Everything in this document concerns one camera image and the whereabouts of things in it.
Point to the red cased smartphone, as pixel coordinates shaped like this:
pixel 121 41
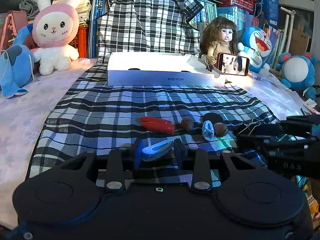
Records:
pixel 233 64

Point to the blue plush animal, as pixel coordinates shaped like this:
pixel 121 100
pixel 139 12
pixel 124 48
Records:
pixel 17 63

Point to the pink white bunny plush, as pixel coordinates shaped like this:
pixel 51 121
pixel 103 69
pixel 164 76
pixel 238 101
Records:
pixel 54 27

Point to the black binder clip on tray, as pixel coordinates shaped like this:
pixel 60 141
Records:
pixel 208 66

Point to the brown haired doll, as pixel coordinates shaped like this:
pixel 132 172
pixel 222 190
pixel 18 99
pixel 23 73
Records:
pixel 218 37

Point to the black binder clip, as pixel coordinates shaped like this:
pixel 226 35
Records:
pixel 245 130
pixel 208 66

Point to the blue gift bag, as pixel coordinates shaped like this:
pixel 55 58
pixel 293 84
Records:
pixel 269 10

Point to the brown round nut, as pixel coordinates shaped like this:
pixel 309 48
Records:
pixel 220 129
pixel 187 124

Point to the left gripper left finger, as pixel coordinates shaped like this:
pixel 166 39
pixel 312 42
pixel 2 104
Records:
pixel 137 153

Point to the white shallow box tray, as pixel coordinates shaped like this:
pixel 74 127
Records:
pixel 160 69

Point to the black round puck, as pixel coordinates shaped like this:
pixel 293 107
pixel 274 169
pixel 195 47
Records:
pixel 213 118

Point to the black white plaid cloth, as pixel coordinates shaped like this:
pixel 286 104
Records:
pixel 135 91

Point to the light blue hair clip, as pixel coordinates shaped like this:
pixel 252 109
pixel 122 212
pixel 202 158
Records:
pixel 156 151
pixel 208 130

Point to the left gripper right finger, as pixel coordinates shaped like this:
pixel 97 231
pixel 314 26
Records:
pixel 180 153

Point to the Doraemon plush toy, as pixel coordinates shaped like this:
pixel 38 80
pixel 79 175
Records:
pixel 255 45

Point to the blue round plush toy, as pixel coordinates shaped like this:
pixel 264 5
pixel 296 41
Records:
pixel 298 73

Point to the pink handbag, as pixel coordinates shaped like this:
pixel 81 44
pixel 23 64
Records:
pixel 13 22

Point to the red orange crate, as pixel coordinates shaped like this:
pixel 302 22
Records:
pixel 80 41

